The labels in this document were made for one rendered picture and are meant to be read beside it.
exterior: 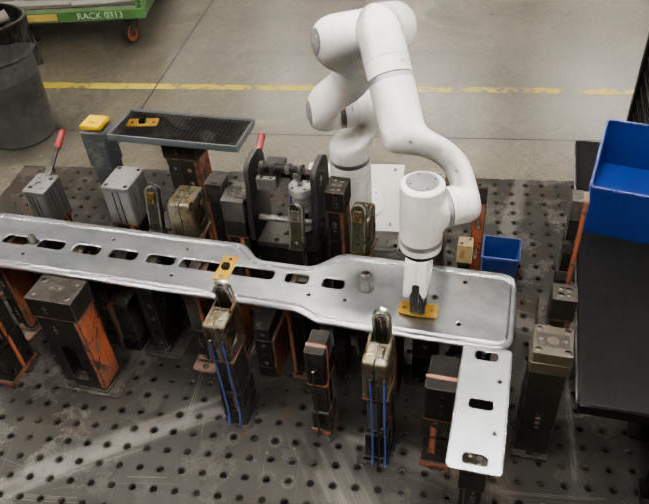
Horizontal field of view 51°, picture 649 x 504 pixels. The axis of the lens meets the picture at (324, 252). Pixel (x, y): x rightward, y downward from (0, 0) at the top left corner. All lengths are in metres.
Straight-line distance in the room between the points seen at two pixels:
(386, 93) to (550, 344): 0.57
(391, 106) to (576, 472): 0.90
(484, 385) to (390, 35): 0.69
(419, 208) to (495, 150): 2.60
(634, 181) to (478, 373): 0.74
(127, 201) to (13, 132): 2.59
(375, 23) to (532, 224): 1.08
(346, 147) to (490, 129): 2.16
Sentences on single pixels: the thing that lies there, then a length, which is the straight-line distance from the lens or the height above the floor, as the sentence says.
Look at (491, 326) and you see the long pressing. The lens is 1.49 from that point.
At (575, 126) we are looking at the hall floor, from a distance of 4.13.
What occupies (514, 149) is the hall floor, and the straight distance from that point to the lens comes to 3.87.
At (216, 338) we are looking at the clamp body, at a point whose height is 1.01.
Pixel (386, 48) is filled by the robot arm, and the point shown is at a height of 1.52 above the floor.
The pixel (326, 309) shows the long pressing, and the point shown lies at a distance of 1.52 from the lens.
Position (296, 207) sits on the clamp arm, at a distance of 1.64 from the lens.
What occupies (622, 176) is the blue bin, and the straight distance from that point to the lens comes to 1.92.
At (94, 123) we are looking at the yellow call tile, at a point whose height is 1.16.
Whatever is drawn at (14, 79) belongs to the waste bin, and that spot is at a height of 0.43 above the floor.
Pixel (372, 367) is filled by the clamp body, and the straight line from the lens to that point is 1.36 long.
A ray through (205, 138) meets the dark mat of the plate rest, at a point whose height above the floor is 1.16.
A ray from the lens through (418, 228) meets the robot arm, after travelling 1.30.
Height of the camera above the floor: 2.09
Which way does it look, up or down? 41 degrees down
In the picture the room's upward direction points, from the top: 5 degrees counter-clockwise
